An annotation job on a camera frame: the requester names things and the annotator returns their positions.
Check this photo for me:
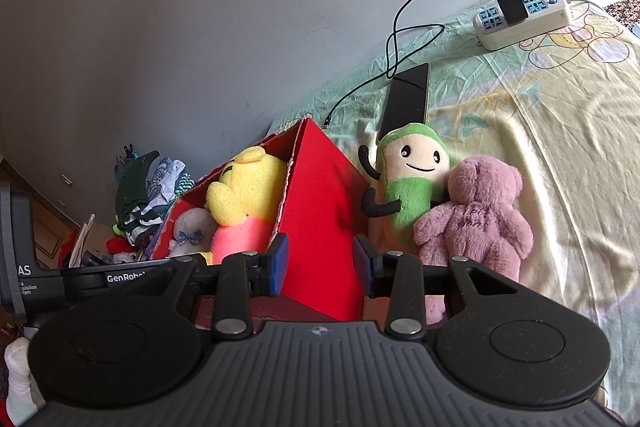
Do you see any pink teddy bear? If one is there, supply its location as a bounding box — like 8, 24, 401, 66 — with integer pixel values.
412, 154, 535, 325

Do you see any yellow bear plush toy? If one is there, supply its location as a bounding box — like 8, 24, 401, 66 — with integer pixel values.
200, 146, 288, 265

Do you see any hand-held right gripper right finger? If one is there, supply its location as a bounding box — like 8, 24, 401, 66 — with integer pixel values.
352, 234, 523, 339

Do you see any pile of clothes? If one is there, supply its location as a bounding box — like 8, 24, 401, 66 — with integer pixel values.
112, 149, 196, 248

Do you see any green plush doll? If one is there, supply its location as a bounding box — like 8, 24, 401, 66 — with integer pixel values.
357, 123, 451, 238

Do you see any red cardboard box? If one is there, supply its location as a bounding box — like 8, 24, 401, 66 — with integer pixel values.
150, 117, 371, 323

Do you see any grey teddy bear blue bow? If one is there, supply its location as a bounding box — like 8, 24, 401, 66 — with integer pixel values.
167, 207, 219, 258

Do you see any brown patterned blanket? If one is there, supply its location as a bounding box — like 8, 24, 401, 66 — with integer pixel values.
602, 0, 640, 32

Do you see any white power strip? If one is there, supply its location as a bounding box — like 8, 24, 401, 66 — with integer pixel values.
472, 0, 572, 52

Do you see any stack of books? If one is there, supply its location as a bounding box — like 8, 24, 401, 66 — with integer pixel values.
67, 214, 98, 269

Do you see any pale green printed bed sheet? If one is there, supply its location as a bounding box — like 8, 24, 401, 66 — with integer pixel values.
270, 0, 640, 427

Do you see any wooden cabinet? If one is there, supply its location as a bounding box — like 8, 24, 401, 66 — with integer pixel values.
0, 157, 83, 270

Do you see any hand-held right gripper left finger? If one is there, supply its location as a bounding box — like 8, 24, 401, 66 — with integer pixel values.
167, 232, 291, 340

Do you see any black smartphone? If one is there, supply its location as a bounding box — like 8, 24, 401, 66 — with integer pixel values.
377, 62, 431, 138

